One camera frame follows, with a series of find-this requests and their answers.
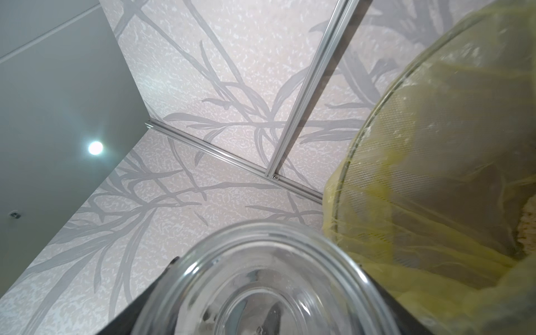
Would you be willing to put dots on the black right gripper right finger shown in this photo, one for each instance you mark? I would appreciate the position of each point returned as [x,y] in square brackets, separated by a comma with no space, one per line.
[407,324]

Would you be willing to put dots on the yellow plastic bin liner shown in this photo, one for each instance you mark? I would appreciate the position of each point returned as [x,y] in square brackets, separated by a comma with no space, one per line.
[452,295]

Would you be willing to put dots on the brown-lidded oatmeal jar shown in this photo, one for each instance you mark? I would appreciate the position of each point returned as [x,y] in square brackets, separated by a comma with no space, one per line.
[265,278]

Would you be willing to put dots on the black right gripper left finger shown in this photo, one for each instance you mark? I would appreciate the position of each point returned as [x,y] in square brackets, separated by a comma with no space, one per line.
[124,323]

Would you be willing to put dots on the mesh waste bin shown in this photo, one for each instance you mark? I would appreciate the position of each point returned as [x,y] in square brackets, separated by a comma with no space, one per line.
[446,160]

